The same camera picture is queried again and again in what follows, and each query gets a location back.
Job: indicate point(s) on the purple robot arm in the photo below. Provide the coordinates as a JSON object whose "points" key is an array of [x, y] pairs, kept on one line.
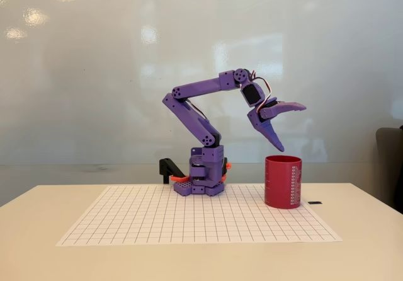
{"points": [[198, 89]]}

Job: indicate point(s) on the red cup with white print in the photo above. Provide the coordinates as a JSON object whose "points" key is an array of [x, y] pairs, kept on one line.
{"points": [[281, 183]]}

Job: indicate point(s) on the black clamp with orange knob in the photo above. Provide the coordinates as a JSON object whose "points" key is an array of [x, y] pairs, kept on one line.
{"points": [[227, 166]]}

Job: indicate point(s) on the small black flat piece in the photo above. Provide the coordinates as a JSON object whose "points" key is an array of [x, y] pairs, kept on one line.
{"points": [[315, 202]]}

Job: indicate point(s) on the black table clamp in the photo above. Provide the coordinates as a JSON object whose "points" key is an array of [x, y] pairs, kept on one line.
{"points": [[166, 166]]}

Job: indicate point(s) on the white grid paper sheet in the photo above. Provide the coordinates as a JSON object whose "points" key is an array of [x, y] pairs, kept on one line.
{"points": [[204, 224]]}

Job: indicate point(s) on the dark grey chair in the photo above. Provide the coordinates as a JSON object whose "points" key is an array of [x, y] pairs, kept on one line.
{"points": [[390, 167]]}

